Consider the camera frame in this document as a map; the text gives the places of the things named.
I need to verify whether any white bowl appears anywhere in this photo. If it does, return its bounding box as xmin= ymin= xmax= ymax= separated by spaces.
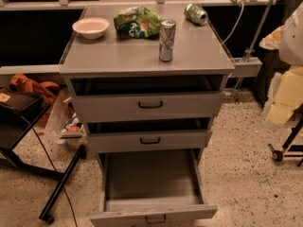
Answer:
xmin=72 ymin=17 xmax=110 ymax=40

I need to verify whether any silver blue redbull can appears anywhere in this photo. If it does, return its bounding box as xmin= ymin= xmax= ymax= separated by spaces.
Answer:
xmin=159 ymin=19 xmax=176 ymax=61

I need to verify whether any grey top drawer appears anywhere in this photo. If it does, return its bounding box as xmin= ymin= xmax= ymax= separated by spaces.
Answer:
xmin=70 ymin=76 xmax=223 ymax=123

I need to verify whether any green soda can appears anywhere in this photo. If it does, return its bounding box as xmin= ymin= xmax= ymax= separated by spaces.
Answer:
xmin=184 ymin=4 xmax=208 ymax=26

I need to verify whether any grey drawer cabinet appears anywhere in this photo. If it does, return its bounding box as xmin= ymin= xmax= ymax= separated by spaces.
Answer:
xmin=58 ymin=2 xmax=236 ymax=163

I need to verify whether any orange bag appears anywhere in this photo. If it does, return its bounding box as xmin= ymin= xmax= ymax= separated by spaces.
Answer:
xmin=10 ymin=74 xmax=61 ymax=126

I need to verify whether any grey drawer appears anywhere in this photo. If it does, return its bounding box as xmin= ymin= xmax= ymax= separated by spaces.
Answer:
xmin=70 ymin=76 xmax=223 ymax=123
xmin=91 ymin=149 xmax=217 ymax=227
xmin=87 ymin=117 xmax=212 ymax=153

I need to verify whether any black wheeled tripod base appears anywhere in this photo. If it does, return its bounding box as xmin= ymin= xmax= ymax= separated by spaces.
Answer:
xmin=268 ymin=116 xmax=303 ymax=166

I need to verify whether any clear plastic bag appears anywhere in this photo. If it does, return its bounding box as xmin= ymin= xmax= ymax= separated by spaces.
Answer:
xmin=45 ymin=88 xmax=87 ymax=150

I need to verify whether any black floor cable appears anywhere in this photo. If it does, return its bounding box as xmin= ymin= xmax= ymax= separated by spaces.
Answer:
xmin=31 ymin=127 xmax=79 ymax=227

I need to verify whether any grey middle drawer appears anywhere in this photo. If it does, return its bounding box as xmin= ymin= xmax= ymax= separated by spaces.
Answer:
xmin=87 ymin=117 xmax=212 ymax=153

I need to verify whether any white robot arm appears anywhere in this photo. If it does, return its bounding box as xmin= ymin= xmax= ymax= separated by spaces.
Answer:
xmin=259 ymin=3 xmax=303 ymax=131

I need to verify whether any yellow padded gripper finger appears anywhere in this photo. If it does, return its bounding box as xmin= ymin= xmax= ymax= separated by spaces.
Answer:
xmin=262 ymin=66 xmax=303 ymax=131

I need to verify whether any green chip bag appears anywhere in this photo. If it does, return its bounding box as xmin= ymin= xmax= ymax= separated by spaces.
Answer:
xmin=114 ymin=6 xmax=161 ymax=39

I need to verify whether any metal pole stand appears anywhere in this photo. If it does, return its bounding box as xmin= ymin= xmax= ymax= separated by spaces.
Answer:
xmin=231 ymin=0 xmax=274 ymax=104

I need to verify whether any grey bottom drawer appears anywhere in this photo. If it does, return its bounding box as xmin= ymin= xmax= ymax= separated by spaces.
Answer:
xmin=91 ymin=149 xmax=217 ymax=227

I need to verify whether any white power cable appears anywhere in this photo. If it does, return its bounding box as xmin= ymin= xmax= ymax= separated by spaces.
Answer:
xmin=221 ymin=1 xmax=246 ymax=46

